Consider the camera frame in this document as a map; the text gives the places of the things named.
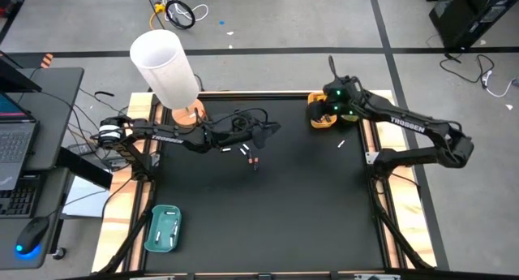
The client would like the black desk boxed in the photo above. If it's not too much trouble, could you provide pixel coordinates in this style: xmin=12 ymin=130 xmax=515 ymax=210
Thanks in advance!
xmin=0 ymin=67 xmax=85 ymax=271

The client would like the white shade wooden base lamp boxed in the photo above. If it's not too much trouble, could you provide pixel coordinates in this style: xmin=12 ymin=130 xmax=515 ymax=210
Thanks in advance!
xmin=129 ymin=29 xmax=207 ymax=129

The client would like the black cable coil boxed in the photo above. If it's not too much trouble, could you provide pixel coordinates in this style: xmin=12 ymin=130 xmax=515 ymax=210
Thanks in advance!
xmin=165 ymin=0 xmax=196 ymax=31

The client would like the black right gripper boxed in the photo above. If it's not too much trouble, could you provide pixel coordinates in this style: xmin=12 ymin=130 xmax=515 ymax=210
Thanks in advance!
xmin=310 ymin=77 xmax=362 ymax=125

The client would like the black keyboard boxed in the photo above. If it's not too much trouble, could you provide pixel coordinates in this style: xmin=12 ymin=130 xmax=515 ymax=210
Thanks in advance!
xmin=0 ymin=183 xmax=41 ymax=219

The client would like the black computer mouse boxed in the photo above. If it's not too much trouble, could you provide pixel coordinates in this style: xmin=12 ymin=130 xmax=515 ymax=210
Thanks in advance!
xmin=15 ymin=216 xmax=50 ymax=260

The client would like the grey laptop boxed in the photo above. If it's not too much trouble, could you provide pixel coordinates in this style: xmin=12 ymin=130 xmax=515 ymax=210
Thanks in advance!
xmin=0 ymin=91 xmax=41 ymax=192

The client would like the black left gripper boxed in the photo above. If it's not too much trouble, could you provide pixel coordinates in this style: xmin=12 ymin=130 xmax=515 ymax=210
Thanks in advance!
xmin=217 ymin=114 xmax=281 ymax=150

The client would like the white power cable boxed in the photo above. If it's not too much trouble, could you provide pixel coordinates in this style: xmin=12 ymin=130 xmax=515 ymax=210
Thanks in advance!
xmin=481 ymin=70 xmax=519 ymax=98

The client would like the yellow plastic bin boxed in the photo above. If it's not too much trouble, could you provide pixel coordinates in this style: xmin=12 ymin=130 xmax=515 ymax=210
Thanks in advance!
xmin=307 ymin=91 xmax=338 ymax=130

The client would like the black floor cable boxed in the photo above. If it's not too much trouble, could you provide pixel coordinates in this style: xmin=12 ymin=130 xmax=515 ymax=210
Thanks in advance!
xmin=440 ymin=52 xmax=495 ymax=85

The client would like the yellow cable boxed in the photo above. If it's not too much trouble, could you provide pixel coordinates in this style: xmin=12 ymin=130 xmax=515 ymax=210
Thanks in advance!
xmin=148 ymin=2 xmax=168 ymax=32

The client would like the teal plastic bin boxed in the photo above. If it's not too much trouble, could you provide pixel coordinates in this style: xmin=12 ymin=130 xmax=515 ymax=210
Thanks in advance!
xmin=144 ymin=204 xmax=182 ymax=253

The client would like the black monitor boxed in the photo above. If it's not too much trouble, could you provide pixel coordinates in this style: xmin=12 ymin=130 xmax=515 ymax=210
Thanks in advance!
xmin=0 ymin=50 xmax=43 ymax=93

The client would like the black computer tower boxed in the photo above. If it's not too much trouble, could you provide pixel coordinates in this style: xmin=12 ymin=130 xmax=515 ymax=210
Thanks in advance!
xmin=428 ymin=0 xmax=519 ymax=50

